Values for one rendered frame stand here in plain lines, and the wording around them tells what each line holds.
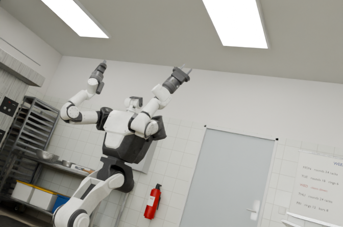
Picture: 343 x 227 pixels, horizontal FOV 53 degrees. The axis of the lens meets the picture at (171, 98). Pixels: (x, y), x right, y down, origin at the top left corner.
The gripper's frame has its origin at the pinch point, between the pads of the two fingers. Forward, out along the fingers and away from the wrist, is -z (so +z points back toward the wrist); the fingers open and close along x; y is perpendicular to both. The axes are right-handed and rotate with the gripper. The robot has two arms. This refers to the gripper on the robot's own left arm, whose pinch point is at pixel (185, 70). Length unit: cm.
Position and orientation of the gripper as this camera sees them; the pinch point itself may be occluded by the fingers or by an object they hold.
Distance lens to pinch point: 217.1
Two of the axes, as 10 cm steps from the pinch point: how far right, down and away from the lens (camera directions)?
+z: -6.3, 6.8, -3.8
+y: -0.9, 4.1, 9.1
